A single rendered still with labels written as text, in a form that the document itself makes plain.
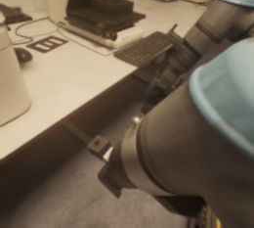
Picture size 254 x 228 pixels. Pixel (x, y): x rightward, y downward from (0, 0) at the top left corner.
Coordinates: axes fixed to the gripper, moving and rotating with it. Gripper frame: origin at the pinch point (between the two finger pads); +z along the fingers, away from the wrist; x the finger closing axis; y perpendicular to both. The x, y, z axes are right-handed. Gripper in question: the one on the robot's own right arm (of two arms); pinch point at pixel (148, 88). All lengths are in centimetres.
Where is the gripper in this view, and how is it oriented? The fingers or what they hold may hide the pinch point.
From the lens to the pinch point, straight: 62.6
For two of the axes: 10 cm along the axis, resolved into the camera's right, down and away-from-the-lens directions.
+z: -5.2, 6.4, 5.7
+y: 8.2, 5.6, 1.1
